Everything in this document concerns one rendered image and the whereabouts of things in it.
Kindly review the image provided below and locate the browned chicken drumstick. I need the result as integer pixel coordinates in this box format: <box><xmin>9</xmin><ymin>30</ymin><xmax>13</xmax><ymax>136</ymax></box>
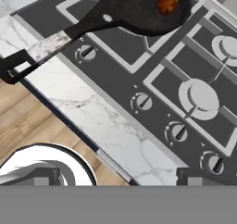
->
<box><xmin>156</xmin><ymin>0</ymin><xmax>181</xmax><ymax>17</ymax></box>

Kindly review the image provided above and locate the grey hob knob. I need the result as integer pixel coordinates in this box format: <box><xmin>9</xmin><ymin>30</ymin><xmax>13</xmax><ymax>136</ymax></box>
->
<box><xmin>74</xmin><ymin>44</ymin><xmax>98</xmax><ymax>65</ymax></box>
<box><xmin>130</xmin><ymin>92</ymin><xmax>154</xmax><ymax>115</ymax></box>
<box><xmin>164</xmin><ymin>120</ymin><xmax>189</xmax><ymax>146</ymax></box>
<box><xmin>199</xmin><ymin>151</ymin><xmax>225</xmax><ymax>176</ymax></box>

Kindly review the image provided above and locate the dark grey gas hob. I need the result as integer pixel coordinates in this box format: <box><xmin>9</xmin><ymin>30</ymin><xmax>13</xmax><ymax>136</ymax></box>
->
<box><xmin>11</xmin><ymin>0</ymin><xmax>237</xmax><ymax>186</ymax></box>

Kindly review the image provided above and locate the white round black-rimmed object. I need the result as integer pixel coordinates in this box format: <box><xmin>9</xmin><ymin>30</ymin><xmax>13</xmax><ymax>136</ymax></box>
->
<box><xmin>0</xmin><ymin>142</ymin><xmax>98</xmax><ymax>186</ymax></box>

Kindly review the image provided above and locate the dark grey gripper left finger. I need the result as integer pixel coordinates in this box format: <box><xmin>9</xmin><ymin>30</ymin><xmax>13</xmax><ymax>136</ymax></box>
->
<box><xmin>0</xmin><ymin>167</ymin><xmax>63</xmax><ymax>186</ymax></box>

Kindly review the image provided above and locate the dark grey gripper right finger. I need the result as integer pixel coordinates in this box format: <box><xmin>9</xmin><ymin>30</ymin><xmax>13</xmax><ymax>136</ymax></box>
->
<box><xmin>176</xmin><ymin>167</ymin><xmax>237</xmax><ymax>186</ymax></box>

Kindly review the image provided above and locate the black frying pan marbled handle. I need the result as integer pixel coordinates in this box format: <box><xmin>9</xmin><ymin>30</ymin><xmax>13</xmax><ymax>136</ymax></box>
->
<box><xmin>0</xmin><ymin>0</ymin><xmax>193</xmax><ymax>85</ymax></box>

